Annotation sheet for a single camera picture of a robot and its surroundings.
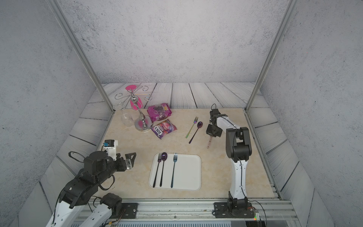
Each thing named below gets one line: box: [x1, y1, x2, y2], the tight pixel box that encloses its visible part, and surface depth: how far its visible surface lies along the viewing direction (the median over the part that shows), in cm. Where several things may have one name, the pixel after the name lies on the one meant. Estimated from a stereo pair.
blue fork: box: [170, 152, 179, 189], surface depth 93 cm
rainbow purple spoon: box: [188, 121, 203, 144], surface depth 111 cm
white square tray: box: [148, 153, 202, 192], surface depth 87 cm
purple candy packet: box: [150, 119, 178, 140], surface depth 107 cm
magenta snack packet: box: [146, 103, 173, 123], surface depth 113 cm
